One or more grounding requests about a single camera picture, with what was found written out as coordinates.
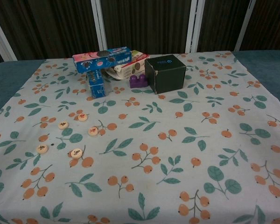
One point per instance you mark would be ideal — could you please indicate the red-marked wooden chess piece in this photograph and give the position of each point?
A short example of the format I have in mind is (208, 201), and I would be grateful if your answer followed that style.
(82, 117)
(93, 131)

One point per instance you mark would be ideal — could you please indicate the black-marked wooden chess piece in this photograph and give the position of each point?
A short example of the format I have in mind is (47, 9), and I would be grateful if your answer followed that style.
(63, 125)
(75, 153)
(41, 149)

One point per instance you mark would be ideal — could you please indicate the purple toy building block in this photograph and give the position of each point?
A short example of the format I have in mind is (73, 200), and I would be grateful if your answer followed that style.
(138, 82)

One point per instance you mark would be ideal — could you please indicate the floral print tablecloth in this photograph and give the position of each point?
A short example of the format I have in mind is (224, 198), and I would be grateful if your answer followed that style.
(154, 144)

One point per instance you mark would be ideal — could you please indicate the white pink cookie box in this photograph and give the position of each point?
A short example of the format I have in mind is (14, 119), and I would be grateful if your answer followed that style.
(128, 70)

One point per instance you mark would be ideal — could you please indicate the black cube cardboard box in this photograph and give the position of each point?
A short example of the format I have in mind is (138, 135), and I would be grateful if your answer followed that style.
(168, 77)

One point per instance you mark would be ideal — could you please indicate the small blue Oreo box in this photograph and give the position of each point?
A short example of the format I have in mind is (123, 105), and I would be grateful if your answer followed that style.
(96, 86)

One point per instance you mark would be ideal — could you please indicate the long blue Oreo box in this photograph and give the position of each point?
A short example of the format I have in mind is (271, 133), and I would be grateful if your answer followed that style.
(102, 59)

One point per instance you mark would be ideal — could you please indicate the teal table cover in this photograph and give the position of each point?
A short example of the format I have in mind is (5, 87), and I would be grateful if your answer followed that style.
(4, 77)

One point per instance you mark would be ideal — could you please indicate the white partition frame post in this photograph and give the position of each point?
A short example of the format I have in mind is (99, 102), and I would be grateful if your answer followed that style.
(2, 39)
(99, 23)
(245, 23)
(194, 23)

